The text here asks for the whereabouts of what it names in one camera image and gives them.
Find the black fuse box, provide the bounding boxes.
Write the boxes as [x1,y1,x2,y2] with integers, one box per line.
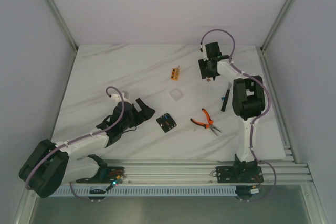
[156,113,177,133]

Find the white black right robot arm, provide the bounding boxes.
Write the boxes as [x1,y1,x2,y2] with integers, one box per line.
[198,42,266,183]

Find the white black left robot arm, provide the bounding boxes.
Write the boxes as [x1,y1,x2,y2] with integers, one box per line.
[18,97,155,198]

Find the orange fuse holder block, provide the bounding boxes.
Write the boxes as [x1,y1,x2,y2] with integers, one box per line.
[171,66,180,81]

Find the clear plastic fuse box cover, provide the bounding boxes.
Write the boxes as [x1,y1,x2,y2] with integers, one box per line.
[169,88,183,102]

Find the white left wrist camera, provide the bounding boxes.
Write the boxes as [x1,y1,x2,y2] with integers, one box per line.
[110,92,131,104]

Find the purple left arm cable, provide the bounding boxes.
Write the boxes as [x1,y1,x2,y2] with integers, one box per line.
[24,86,125,204]

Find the black handled claw hammer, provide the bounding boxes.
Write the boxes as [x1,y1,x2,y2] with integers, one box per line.
[221,83,232,112]

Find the orange handled needle-nose pliers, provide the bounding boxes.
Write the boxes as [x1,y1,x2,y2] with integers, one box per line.
[190,108,222,136]

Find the aluminium mounting rail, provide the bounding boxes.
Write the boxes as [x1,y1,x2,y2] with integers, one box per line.
[70,158,313,185]

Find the white slotted cable duct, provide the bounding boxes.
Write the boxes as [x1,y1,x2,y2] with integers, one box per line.
[52,185,237,197]

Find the right aluminium frame post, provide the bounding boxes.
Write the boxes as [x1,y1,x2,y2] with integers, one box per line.
[260,0,295,53]

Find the aluminium corner frame post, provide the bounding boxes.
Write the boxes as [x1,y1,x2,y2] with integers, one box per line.
[45,0,79,52]

